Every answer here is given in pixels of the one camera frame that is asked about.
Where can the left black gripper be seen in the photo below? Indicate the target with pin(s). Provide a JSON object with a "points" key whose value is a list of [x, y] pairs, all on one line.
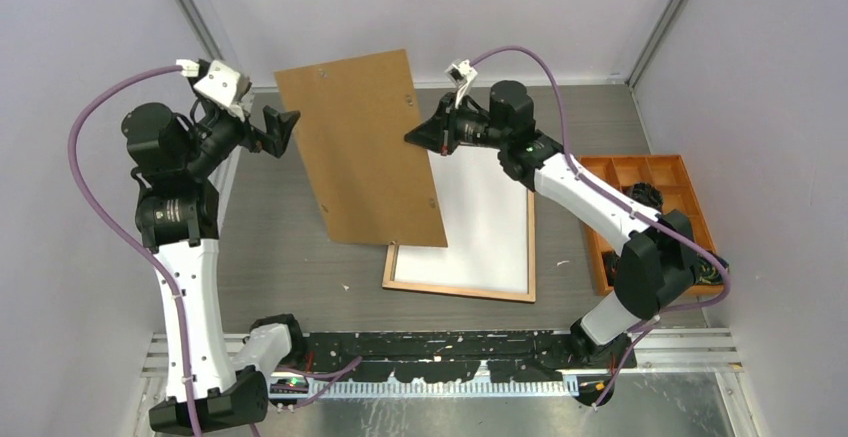
{"points": [[277, 129]]}

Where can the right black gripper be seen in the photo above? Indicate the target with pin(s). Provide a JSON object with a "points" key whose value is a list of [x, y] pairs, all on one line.
{"points": [[431, 133]]}

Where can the brown backing board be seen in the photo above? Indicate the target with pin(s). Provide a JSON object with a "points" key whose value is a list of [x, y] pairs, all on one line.
{"points": [[371, 186]]}

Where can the landscape photo print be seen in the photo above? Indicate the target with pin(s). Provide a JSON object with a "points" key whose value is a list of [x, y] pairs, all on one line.
{"points": [[472, 170]]}

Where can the wooden picture frame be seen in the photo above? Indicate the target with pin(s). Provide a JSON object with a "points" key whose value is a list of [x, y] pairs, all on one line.
{"points": [[491, 251]]}

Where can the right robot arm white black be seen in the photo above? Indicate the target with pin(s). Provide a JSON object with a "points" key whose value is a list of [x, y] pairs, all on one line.
{"points": [[658, 257]]}

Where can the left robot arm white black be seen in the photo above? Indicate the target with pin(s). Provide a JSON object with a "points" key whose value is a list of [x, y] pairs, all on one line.
{"points": [[208, 389]]}

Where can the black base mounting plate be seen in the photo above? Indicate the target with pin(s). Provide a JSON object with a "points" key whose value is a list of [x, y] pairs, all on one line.
{"points": [[451, 356]]}

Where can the black rolled tie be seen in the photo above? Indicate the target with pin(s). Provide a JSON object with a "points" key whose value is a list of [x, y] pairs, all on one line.
{"points": [[646, 194]]}

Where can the orange compartment tray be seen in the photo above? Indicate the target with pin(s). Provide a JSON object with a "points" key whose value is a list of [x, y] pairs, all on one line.
{"points": [[667, 173]]}

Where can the blue yellow rolled tie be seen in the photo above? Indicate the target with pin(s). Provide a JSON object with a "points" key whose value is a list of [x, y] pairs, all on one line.
{"points": [[707, 273]]}

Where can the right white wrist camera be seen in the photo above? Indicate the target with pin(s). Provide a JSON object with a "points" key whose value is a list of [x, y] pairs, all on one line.
{"points": [[462, 74]]}

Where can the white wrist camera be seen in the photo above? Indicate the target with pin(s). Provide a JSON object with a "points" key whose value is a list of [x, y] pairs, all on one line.
{"points": [[462, 74], [220, 84]]}

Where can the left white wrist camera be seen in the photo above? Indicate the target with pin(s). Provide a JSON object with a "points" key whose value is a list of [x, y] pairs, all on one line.
{"points": [[220, 84]]}

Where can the aluminium front rail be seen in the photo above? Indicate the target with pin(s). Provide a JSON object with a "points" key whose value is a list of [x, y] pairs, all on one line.
{"points": [[662, 351]]}

